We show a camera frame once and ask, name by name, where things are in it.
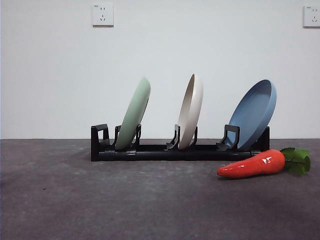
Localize green plate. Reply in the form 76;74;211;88
115;76;152;151

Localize orange toy carrot green leaves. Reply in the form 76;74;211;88
216;147;312;180

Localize cream plate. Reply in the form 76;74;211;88
177;73;204;151

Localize black plate rack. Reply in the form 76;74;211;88
90;123;271;162

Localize blue plate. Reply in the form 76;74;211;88
227;79;277;151

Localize white wall socket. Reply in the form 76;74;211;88
92;3;115;28
302;5;320;28

